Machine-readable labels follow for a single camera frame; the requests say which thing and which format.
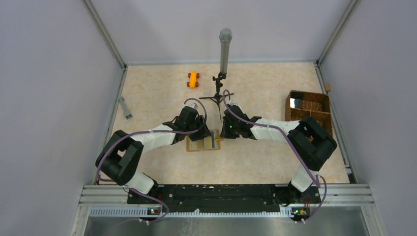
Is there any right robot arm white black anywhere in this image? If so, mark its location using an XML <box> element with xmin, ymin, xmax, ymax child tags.
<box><xmin>221</xmin><ymin>103</ymin><xmax>337</xmax><ymax>203</ymax></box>

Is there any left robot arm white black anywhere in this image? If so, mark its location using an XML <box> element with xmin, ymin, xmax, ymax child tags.
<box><xmin>95</xmin><ymin>106</ymin><xmax>211</xmax><ymax>203</ymax></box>

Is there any black card stack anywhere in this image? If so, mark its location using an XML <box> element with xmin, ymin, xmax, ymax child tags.
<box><xmin>290</xmin><ymin>91</ymin><xmax>304</xmax><ymax>109</ymax></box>

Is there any orange toy block car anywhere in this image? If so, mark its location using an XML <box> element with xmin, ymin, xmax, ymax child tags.
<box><xmin>186</xmin><ymin>71</ymin><xmax>200</xmax><ymax>89</ymax></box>

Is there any woven wicker divided basket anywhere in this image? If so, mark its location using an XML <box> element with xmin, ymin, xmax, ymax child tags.
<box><xmin>285</xmin><ymin>90</ymin><xmax>333</xmax><ymax>135</ymax></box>

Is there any grey microphone on tripod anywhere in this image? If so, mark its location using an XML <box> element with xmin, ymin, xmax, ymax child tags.
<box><xmin>199</xmin><ymin>28</ymin><xmax>233</xmax><ymax>121</ymax></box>

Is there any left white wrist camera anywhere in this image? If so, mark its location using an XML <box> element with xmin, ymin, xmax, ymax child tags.
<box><xmin>187</xmin><ymin>103</ymin><xmax>199</xmax><ymax>111</ymax></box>

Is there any grey metal bracket tool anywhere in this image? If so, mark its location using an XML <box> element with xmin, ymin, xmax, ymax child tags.
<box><xmin>118</xmin><ymin>96</ymin><xmax>132</xmax><ymax>119</ymax></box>

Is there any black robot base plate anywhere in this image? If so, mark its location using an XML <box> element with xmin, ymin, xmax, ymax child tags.
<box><xmin>127</xmin><ymin>184</ymin><xmax>321</xmax><ymax>213</ymax></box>

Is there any white slotted cable duct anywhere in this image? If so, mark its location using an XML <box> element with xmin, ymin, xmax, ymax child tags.
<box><xmin>89</xmin><ymin>206</ymin><xmax>307</xmax><ymax>218</ymax></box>

